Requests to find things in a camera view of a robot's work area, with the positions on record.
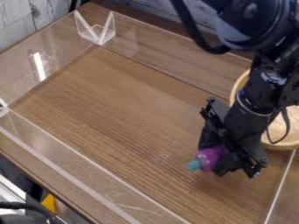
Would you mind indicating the yellow label on device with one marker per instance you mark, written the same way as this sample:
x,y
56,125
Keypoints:
x,y
49,203

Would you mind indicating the clear acrylic corner bracket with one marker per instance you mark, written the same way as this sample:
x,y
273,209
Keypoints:
x,y
97,34

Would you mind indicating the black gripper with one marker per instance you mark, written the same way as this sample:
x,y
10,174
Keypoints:
x,y
236,128

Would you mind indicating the purple toy eggplant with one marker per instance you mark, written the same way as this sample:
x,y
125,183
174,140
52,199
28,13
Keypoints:
x,y
206,158

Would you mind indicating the brown wooden bowl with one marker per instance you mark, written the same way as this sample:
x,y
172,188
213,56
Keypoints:
x,y
289,143

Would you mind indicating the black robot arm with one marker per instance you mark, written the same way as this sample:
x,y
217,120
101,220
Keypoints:
x,y
261,26

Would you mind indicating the clear acrylic tray wall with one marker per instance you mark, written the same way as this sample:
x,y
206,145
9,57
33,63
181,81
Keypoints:
x,y
102,155

